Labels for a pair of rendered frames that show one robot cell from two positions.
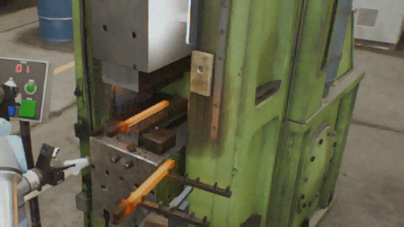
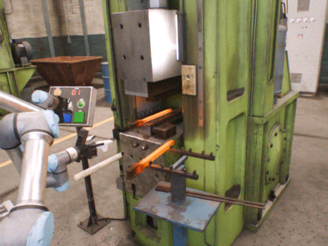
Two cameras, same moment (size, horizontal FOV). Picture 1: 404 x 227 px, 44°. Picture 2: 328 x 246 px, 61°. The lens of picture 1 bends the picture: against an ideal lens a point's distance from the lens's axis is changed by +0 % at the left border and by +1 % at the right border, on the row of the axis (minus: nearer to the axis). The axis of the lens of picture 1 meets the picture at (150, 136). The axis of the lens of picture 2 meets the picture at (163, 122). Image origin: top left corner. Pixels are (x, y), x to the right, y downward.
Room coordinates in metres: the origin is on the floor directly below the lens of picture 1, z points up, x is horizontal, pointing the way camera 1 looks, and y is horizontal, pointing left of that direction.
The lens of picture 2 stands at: (0.20, -0.11, 1.57)
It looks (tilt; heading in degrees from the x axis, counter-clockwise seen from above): 19 degrees down; 3
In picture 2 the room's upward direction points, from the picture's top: 3 degrees counter-clockwise
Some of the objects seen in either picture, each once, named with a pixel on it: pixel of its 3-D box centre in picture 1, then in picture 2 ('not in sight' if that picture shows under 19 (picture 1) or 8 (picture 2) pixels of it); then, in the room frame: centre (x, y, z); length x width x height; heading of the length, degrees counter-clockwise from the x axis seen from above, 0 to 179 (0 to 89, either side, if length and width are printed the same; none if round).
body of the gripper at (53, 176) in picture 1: (46, 173); (84, 150); (1.55, 0.38, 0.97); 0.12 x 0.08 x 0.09; 143
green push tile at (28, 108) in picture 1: (28, 109); (79, 117); (2.05, 0.56, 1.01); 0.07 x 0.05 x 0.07; 78
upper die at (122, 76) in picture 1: (150, 63); (157, 82); (2.09, 0.01, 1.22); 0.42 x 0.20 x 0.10; 143
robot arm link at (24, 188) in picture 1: (12, 191); (57, 161); (1.42, 0.48, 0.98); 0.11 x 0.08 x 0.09; 143
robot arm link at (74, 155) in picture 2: (30, 181); (71, 155); (1.48, 0.43, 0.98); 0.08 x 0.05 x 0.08; 53
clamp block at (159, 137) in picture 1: (161, 141); (165, 131); (1.86, -0.04, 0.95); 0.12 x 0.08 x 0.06; 143
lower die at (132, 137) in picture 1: (149, 116); (159, 119); (2.09, 0.01, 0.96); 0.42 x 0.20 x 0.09; 143
